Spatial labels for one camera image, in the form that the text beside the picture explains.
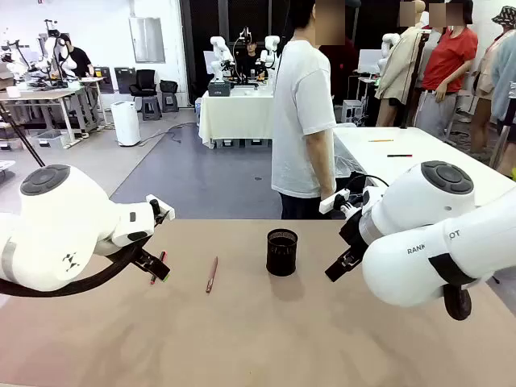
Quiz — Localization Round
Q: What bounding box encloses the mannequin with beige coat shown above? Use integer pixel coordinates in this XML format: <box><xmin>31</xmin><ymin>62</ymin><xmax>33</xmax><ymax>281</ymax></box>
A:
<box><xmin>374</xmin><ymin>0</ymin><xmax>429</xmax><ymax>128</ymax></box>

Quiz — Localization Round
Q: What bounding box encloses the black cabinet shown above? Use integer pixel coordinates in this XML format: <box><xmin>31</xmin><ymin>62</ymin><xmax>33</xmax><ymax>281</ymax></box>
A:
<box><xmin>114</xmin><ymin>67</ymin><xmax>137</xmax><ymax>94</ymax></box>

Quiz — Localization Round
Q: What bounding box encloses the person in red shirt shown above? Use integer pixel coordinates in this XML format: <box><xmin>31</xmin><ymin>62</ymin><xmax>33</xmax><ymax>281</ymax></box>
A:
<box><xmin>414</xmin><ymin>0</ymin><xmax>480</xmax><ymax>140</ymax></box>

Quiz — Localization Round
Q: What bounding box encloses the person's right forearm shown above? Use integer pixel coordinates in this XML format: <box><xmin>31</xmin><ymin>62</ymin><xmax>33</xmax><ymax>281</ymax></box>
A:
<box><xmin>304</xmin><ymin>132</ymin><xmax>338</xmax><ymax>194</ymax></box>

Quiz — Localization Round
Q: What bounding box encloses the metal wall panel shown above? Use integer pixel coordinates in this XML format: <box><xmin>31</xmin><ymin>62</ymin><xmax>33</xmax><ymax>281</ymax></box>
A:
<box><xmin>128</xmin><ymin>16</ymin><xmax>167</xmax><ymax>65</ymax></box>

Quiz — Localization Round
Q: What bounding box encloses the black mesh pen holder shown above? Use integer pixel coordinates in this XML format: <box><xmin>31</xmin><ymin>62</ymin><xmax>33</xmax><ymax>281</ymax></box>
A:
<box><xmin>265</xmin><ymin>228</ymin><xmax>299</xmax><ymax>278</ymax></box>

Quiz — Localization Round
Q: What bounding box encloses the grey work desk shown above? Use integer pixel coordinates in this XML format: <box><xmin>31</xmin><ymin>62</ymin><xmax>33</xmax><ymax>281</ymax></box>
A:
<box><xmin>0</xmin><ymin>76</ymin><xmax>109</xmax><ymax>148</ymax></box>

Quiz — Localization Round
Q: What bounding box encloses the white monitor screen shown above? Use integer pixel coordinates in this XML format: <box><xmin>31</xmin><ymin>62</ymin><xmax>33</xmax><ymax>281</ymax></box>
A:
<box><xmin>357</xmin><ymin>48</ymin><xmax>383</xmax><ymax>76</ymax></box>

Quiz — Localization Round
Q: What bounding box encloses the figure with bucket hat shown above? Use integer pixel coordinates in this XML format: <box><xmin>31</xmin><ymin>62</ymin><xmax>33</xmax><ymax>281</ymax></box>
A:
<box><xmin>469</xmin><ymin>6</ymin><xmax>516</xmax><ymax>178</ymax></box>

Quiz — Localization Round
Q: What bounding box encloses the white air purifier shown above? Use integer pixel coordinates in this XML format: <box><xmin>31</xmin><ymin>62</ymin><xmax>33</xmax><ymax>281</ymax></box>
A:
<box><xmin>110</xmin><ymin>101</ymin><xmax>142</xmax><ymax>148</ymax></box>

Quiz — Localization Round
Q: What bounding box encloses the grey plastic stool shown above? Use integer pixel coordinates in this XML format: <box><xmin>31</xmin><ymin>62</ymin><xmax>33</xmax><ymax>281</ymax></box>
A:
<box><xmin>160</xmin><ymin>94</ymin><xmax>181</xmax><ymax>114</ymax></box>
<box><xmin>140</xmin><ymin>96</ymin><xmax>164</xmax><ymax>122</ymax></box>

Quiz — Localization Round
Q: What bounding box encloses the table with white cloth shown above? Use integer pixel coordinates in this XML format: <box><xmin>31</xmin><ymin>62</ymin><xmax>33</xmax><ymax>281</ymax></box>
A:
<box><xmin>198</xmin><ymin>89</ymin><xmax>280</xmax><ymax>149</ymax></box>

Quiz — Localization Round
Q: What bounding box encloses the white computer case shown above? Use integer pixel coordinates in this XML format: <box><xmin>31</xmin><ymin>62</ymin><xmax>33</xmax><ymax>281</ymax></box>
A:
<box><xmin>341</xmin><ymin>99</ymin><xmax>366</xmax><ymax>124</ymax></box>

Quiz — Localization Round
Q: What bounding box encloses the person in white t-shirt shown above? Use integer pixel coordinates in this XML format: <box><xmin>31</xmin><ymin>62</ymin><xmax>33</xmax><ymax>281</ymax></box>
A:
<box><xmin>270</xmin><ymin>0</ymin><xmax>348</xmax><ymax>221</ymax></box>

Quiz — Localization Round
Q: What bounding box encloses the person in black shirt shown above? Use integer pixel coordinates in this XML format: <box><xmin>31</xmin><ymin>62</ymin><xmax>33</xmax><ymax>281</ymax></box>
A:
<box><xmin>59</xmin><ymin>34</ymin><xmax>96</xmax><ymax>80</ymax></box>

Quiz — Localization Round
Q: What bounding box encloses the seated person in black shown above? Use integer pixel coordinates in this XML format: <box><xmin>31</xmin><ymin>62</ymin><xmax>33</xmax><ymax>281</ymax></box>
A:
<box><xmin>243</xmin><ymin>39</ymin><xmax>267</xmax><ymax>78</ymax></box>

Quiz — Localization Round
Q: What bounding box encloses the pink pen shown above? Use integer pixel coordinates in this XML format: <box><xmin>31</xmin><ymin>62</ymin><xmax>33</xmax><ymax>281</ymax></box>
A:
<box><xmin>205</xmin><ymin>256</ymin><xmax>219</xmax><ymax>294</ymax></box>

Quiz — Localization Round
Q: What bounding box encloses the white robot on desk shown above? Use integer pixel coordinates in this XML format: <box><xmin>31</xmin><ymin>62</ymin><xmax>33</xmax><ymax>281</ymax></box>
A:
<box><xmin>38</xmin><ymin>19</ymin><xmax>80</xmax><ymax>88</ymax></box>
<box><xmin>0</xmin><ymin>39</ymin><xmax>31</xmax><ymax>76</ymax></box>

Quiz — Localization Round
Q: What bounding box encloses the black tripod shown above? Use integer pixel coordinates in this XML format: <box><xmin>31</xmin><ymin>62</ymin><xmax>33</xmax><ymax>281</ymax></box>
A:
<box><xmin>0</xmin><ymin>102</ymin><xmax>47</xmax><ymax>169</ymax></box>

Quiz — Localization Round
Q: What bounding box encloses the cardboard box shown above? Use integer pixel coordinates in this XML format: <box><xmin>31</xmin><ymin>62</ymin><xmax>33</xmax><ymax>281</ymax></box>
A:
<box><xmin>0</xmin><ymin>64</ymin><xmax>17</xmax><ymax>90</ymax></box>

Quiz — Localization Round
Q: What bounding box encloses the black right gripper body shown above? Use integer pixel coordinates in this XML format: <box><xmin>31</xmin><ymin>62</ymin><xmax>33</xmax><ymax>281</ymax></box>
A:
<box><xmin>339</xmin><ymin>209</ymin><xmax>374</xmax><ymax>259</ymax></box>

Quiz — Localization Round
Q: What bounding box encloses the black marker with pink cap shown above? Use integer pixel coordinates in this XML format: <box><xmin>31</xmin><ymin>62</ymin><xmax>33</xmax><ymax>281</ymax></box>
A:
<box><xmin>150</xmin><ymin>250</ymin><xmax>167</xmax><ymax>286</ymax></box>

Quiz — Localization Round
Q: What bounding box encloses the black office chair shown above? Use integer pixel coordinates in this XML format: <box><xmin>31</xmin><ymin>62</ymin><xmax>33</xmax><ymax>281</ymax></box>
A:
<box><xmin>129</xmin><ymin>69</ymin><xmax>158</xmax><ymax>99</ymax></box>

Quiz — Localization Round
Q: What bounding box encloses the white storage bin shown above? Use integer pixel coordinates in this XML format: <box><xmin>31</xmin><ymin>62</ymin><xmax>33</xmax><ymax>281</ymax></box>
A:
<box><xmin>31</xmin><ymin>128</ymin><xmax>70</xmax><ymax>149</ymax></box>

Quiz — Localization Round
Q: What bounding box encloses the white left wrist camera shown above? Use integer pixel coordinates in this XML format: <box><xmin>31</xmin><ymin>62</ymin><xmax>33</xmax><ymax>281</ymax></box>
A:
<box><xmin>145</xmin><ymin>194</ymin><xmax>176</xmax><ymax>222</ymax></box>

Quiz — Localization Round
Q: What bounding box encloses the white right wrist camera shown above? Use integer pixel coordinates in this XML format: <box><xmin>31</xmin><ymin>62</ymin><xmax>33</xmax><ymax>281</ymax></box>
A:
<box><xmin>318</xmin><ymin>188</ymin><xmax>350</xmax><ymax>215</ymax></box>

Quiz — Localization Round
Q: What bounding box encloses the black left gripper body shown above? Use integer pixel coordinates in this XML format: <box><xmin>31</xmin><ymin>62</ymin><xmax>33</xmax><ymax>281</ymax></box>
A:
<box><xmin>129</xmin><ymin>246</ymin><xmax>152</xmax><ymax>264</ymax></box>

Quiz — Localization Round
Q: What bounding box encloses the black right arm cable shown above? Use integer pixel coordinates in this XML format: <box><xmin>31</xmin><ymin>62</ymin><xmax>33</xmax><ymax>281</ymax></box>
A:
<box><xmin>443</xmin><ymin>284</ymin><xmax>473</xmax><ymax>322</ymax></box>

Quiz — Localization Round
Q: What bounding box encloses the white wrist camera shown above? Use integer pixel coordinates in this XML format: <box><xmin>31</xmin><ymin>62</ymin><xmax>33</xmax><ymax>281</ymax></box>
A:
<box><xmin>145</xmin><ymin>194</ymin><xmax>176</xmax><ymax>222</ymax></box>
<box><xmin>318</xmin><ymin>188</ymin><xmax>350</xmax><ymax>215</ymax></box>

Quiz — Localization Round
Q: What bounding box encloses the black equipment box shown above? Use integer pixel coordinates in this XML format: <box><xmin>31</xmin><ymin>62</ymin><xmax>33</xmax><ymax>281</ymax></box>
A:
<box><xmin>207</xmin><ymin>78</ymin><xmax>232</xmax><ymax>98</ymax></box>

